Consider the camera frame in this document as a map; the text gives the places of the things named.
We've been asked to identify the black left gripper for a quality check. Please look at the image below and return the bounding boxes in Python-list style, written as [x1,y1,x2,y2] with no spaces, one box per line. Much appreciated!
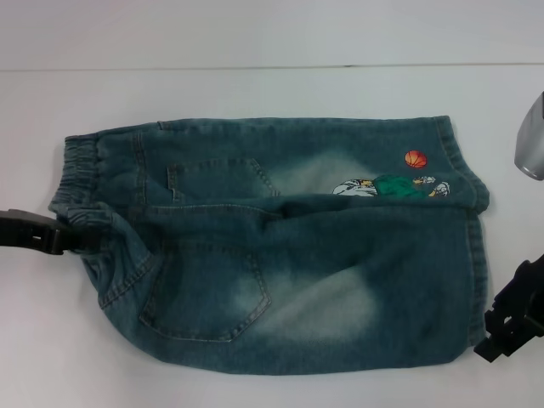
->
[0,208,93,256]

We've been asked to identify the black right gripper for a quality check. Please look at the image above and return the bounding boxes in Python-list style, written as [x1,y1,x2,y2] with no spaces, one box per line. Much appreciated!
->
[473,253,544,365]

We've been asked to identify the blue denim shorts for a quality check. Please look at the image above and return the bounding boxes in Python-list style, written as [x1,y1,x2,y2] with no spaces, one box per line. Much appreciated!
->
[47,114,490,377]

